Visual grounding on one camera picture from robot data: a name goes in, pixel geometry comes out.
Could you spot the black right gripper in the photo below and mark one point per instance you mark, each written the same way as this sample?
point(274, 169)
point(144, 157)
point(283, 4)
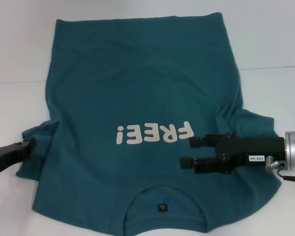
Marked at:
point(243, 150)

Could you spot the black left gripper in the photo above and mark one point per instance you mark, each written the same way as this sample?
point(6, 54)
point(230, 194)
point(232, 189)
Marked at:
point(7, 156)

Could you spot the teal FREE print t-shirt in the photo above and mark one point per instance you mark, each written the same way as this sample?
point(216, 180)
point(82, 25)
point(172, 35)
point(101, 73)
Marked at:
point(137, 86)

